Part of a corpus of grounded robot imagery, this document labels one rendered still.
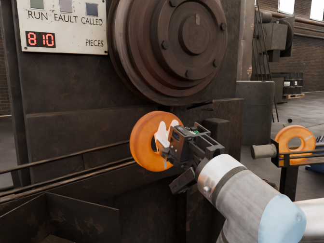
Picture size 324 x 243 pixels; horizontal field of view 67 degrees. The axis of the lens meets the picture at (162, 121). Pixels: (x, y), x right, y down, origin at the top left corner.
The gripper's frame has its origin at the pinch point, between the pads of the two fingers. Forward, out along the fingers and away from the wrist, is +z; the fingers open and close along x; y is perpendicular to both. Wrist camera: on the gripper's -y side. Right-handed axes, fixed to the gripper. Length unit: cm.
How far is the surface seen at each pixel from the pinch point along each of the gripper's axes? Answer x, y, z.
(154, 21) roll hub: -6.8, 25.2, 20.9
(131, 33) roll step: -1.5, 21.2, 23.9
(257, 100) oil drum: -252, -65, 144
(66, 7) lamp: 13.2, 25.3, 40.2
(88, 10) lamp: 6.6, 25.2, 40.2
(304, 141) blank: -70, -13, -5
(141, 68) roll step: -4.3, 11.5, 21.2
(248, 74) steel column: -377, -68, 264
